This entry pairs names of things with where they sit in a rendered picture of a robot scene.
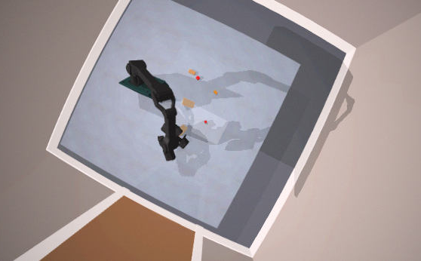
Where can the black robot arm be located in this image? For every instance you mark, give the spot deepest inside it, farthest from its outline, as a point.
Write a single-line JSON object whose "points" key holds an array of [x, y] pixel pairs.
{"points": [[159, 92]]}

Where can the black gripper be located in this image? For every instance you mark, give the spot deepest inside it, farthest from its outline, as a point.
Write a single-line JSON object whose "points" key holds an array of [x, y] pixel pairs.
{"points": [[182, 142]]}

